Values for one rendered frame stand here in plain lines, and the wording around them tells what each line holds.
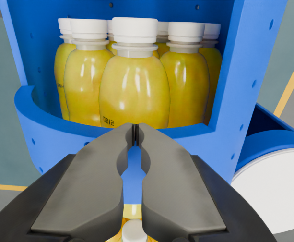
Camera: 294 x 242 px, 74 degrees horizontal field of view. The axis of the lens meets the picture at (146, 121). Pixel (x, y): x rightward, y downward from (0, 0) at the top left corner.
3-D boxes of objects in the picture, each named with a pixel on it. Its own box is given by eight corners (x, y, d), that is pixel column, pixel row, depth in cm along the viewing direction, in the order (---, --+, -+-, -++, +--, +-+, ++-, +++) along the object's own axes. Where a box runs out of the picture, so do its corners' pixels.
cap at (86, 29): (115, 42, 23) (114, 25, 22) (91, 45, 20) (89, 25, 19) (90, 40, 24) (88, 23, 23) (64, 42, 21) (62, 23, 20)
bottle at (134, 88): (133, 168, 30) (133, 40, 22) (171, 192, 26) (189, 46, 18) (96, 196, 25) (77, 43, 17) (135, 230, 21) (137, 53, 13)
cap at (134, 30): (134, 43, 20) (134, 24, 19) (165, 47, 18) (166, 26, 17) (103, 46, 17) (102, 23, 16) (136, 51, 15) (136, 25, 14)
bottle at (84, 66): (134, 163, 32) (134, 40, 23) (105, 193, 26) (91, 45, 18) (100, 150, 35) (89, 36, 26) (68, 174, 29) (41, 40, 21)
